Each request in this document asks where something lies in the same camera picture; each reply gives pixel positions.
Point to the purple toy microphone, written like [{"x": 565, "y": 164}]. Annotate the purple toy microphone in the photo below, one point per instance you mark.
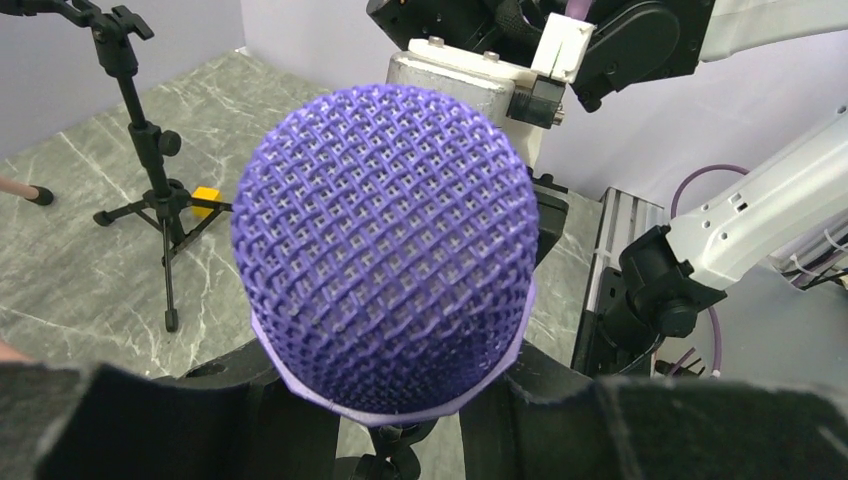
[{"x": 386, "y": 238}]

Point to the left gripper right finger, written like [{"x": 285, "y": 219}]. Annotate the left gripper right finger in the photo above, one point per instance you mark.
[{"x": 542, "y": 420}]

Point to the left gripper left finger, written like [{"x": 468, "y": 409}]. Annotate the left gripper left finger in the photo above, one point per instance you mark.
[{"x": 229, "y": 418}]

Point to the pink music stand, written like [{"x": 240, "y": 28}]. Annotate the pink music stand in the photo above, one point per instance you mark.
[{"x": 38, "y": 195}]

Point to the black shock mount tripod stand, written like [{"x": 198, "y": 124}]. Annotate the black shock mount tripod stand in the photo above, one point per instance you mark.
[{"x": 167, "y": 206}]

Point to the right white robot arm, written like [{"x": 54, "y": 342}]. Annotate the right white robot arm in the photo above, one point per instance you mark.
[{"x": 675, "y": 271}]

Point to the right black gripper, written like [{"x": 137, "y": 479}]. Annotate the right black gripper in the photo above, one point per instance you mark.
[{"x": 480, "y": 52}]

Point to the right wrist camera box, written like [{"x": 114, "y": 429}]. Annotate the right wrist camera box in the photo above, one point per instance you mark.
[{"x": 561, "y": 48}]

